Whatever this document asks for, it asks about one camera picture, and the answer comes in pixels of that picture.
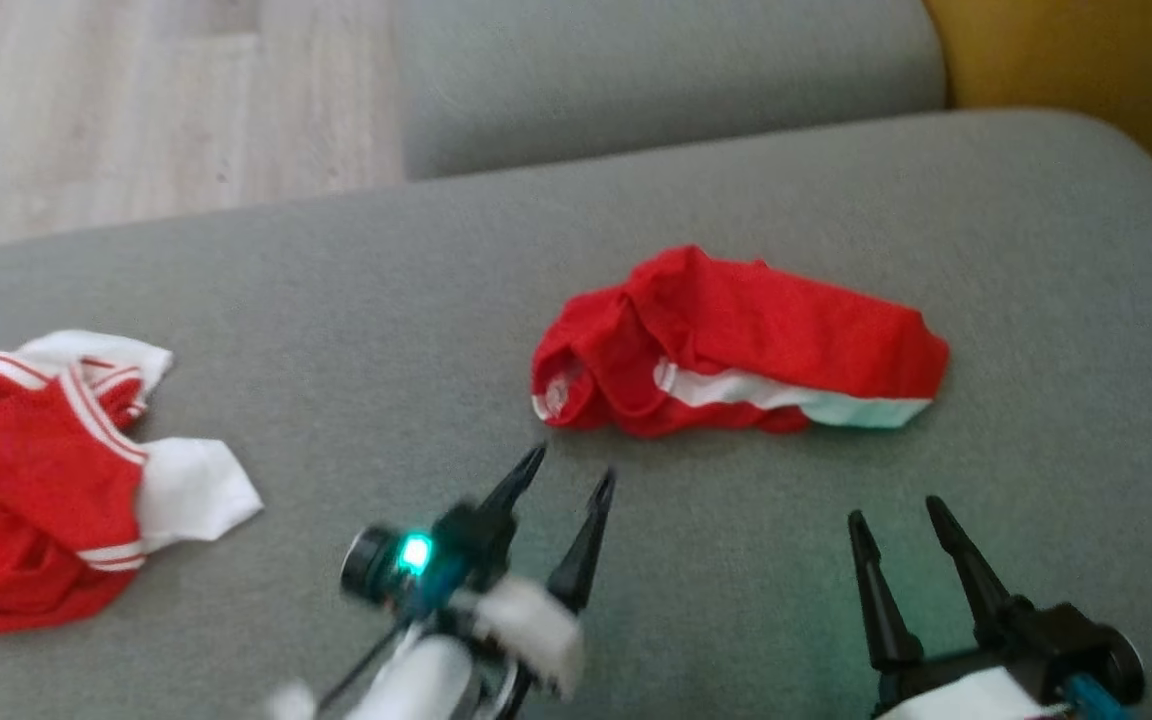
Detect red jersey with white sleeves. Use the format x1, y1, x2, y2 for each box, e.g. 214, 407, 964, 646
0, 329, 265, 643

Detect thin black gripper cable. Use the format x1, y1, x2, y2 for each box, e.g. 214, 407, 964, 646
318, 618, 409, 713

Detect small grey sofa cushion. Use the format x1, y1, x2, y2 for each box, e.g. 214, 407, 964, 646
394, 0, 949, 181

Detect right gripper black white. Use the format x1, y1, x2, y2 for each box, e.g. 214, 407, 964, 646
847, 495, 1148, 720

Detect red shorts with white band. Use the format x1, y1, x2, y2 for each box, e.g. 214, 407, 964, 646
530, 245, 951, 439

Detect large grey sofa seat cushion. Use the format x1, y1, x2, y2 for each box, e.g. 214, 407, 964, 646
0, 108, 1152, 720

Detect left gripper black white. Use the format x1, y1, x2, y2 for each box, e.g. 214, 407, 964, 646
340, 443, 618, 699

